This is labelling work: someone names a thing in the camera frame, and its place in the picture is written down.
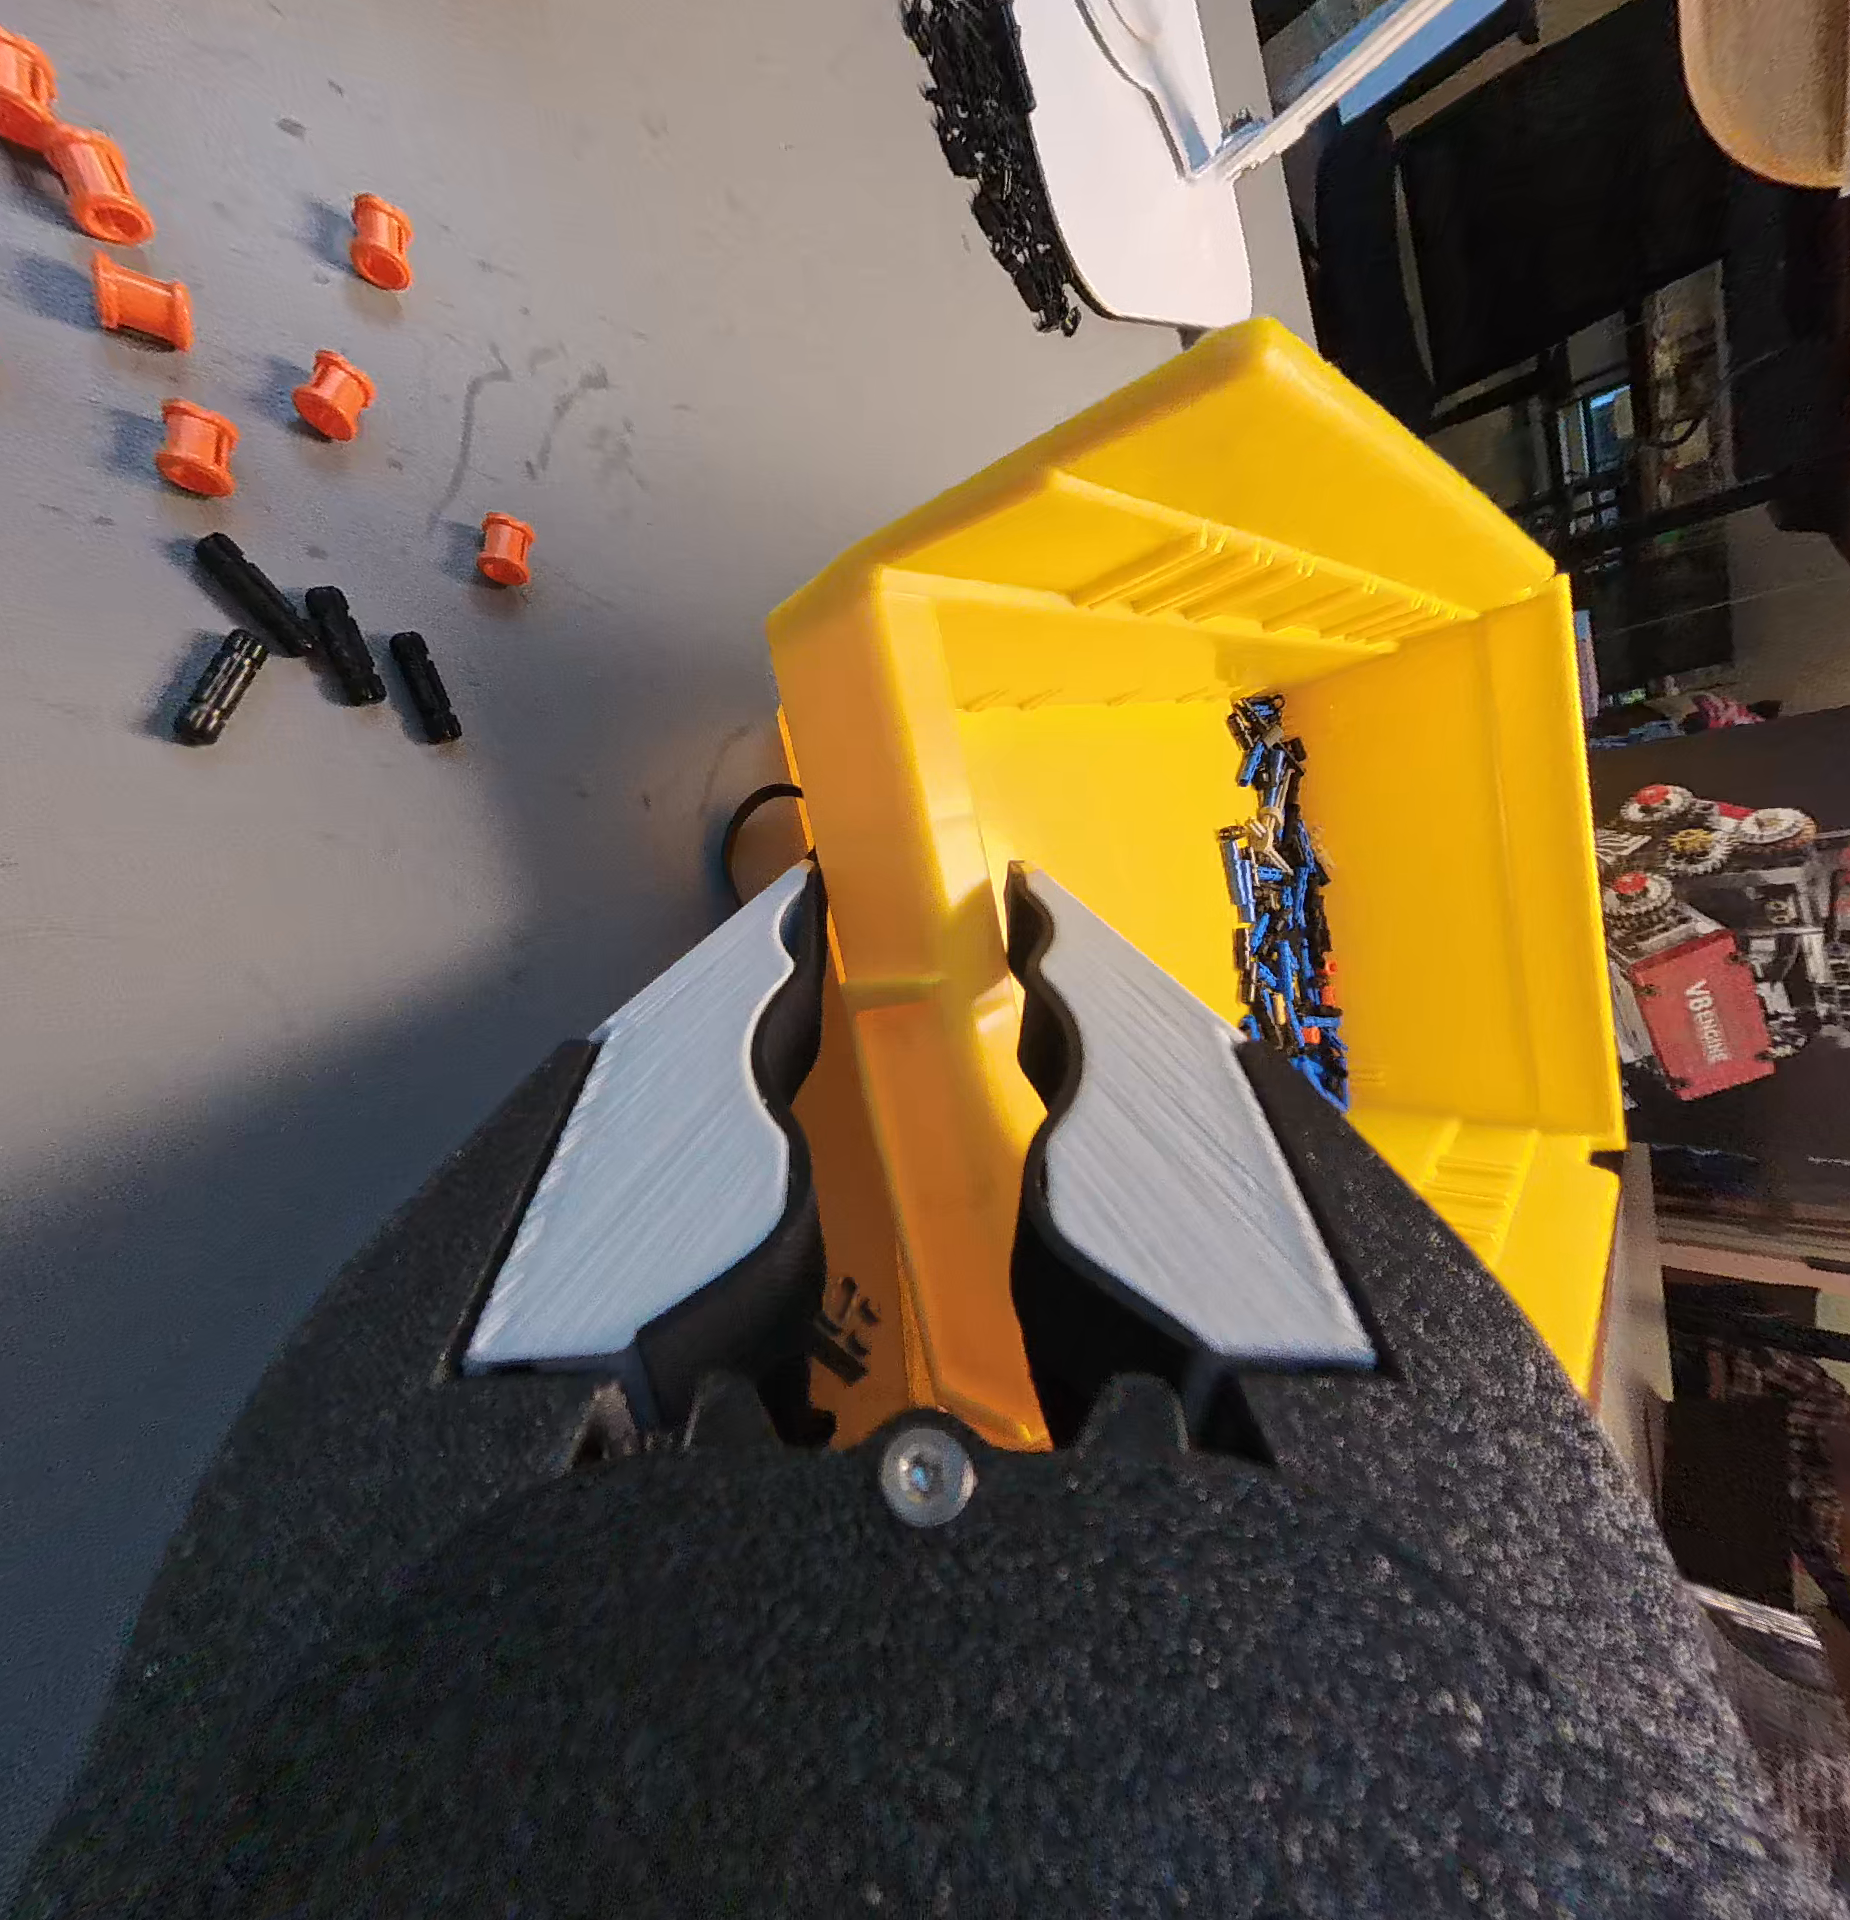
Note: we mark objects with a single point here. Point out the white book stand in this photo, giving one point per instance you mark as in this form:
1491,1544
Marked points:
1137,150

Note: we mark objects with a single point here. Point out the cluster of orange bushes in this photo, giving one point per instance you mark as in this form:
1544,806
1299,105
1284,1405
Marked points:
190,301

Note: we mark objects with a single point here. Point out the scatter of blue black pins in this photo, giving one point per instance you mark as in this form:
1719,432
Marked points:
1287,901

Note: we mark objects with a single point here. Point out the pile of black pins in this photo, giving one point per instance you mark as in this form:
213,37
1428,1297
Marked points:
1000,150

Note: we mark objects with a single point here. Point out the single black pin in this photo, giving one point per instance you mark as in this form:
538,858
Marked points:
223,688
344,646
425,688
253,594

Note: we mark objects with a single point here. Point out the grey desk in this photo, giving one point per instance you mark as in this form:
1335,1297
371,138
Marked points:
327,992

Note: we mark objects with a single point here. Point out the yellow plastic bin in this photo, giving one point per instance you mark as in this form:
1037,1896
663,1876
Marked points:
1137,780

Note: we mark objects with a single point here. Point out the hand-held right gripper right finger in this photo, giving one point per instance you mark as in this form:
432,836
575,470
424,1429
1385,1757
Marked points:
1196,1186

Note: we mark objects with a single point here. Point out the black toy set box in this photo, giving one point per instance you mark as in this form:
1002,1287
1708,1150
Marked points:
1751,961

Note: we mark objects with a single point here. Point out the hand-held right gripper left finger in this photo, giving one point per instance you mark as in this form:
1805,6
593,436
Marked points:
641,1186

